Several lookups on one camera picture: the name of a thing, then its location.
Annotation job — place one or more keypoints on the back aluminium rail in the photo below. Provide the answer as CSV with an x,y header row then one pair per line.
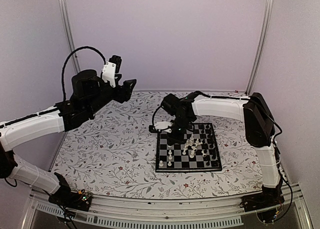
x,y
191,90

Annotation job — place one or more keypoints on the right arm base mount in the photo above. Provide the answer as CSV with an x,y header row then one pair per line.
x,y
269,197

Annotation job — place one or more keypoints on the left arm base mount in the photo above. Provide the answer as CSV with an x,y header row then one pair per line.
x,y
65,197

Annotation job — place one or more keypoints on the right aluminium frame post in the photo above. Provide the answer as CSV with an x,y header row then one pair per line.
x,y
260,46

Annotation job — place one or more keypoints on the black and white chess board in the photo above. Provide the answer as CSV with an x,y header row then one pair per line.
x,y
198,153

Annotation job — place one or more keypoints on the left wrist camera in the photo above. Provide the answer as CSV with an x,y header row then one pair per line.
x,y
109,73

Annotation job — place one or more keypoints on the front aluminium rail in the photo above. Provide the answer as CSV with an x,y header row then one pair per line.
x,y
107,212

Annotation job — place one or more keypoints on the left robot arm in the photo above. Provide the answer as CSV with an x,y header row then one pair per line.
x,y
62,117

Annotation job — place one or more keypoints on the aluminium frame post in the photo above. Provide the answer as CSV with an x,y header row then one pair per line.
x,y
260,46
67,27

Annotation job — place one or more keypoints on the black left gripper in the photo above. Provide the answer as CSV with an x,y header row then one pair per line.
x,y
124,92

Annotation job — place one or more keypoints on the white pawn piece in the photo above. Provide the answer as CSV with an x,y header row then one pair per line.
x,y
161,163

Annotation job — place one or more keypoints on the left aluminium frame post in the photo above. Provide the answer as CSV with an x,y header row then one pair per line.
x,y
67,27

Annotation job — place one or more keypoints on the floral patterned table mat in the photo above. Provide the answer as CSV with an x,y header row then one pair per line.
x,y
115,155

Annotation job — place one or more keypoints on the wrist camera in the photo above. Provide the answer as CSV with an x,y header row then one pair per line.
x,y
162,119
109,73

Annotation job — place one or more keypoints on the aluminium rail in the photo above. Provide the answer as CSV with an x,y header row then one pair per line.
x,y
107,212
191,90

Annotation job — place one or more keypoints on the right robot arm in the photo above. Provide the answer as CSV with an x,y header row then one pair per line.
x,y
259,124

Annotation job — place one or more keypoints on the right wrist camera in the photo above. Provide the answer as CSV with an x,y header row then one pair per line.
x,y
162,119

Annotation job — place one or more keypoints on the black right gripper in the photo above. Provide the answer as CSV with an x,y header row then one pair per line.
x,y
174,140

